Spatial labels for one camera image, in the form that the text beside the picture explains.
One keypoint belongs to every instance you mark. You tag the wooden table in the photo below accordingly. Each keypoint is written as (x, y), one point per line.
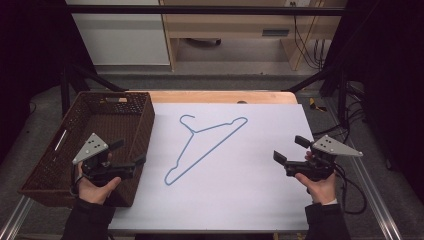
(213, 97)

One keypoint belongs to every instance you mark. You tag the aluminium frame rail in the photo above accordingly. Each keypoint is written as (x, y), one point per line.
(370, 190)
(16, 218)

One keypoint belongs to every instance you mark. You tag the black curtain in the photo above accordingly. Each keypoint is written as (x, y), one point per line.
(390, 73)
(30, 60)

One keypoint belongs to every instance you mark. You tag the brown woven basket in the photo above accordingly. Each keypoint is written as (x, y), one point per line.
(106, 120)

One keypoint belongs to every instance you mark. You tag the person's right hand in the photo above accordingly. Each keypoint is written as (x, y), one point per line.
(320, 190)

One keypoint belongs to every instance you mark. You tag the light wooden desk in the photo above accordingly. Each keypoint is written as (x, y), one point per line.
(230, 25)

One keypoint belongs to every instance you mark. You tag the white paper sheet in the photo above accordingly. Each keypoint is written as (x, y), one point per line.
(240, 186)

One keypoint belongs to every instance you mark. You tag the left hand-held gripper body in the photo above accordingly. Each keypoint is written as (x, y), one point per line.
(90, 148)

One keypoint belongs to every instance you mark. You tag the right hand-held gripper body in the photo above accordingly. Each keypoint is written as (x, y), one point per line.
(330, 146)

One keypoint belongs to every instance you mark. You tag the black horizontal frame bar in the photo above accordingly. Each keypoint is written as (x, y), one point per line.
(200, 10)

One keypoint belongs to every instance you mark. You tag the person's left hand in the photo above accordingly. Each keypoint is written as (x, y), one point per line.
(96, 191)

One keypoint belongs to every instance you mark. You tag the black frame strut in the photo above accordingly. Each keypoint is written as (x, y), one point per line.
(328, 78)
(85, 78)

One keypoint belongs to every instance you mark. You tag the yellow and black tool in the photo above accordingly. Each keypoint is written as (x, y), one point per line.
(314, 105)

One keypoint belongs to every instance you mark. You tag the white cabinet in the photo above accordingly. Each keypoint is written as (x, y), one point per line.
(123, 36)

